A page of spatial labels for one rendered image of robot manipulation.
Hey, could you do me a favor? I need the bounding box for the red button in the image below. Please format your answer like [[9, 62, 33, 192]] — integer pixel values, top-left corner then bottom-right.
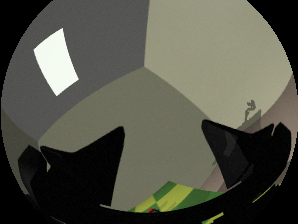
[[149, 208, 157, 213]]

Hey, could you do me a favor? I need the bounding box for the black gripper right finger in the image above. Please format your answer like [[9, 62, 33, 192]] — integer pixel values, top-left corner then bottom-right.
[[201, 119, 274, 189]]

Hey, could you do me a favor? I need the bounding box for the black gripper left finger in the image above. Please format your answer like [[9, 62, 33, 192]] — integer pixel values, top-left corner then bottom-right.
[[40, 127, 125, 206]]

